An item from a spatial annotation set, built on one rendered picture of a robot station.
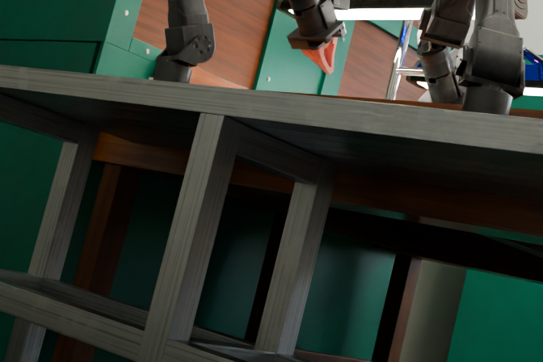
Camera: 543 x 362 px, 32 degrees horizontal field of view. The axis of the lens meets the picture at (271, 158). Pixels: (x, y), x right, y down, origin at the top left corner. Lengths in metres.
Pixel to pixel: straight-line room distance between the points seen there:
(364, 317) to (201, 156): 1.76
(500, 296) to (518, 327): 0.17
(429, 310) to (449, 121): 4.11
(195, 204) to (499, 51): 0.46
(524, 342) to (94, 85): 3.42
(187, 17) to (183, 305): 0.57
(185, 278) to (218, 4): 1.21
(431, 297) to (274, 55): 2.88
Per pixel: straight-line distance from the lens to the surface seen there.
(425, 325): 5.18
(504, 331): 4.68
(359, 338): 3.00
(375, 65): 2.86
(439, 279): 5.21
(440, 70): 1.77
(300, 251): 1.47
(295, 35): 1.86
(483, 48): 1.32
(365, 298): 2.98
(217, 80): 2.28
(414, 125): 1.12
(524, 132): 1.06
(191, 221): 1.29
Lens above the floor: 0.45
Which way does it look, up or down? 6 degrees up
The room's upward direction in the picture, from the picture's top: 14 degrees clockwise
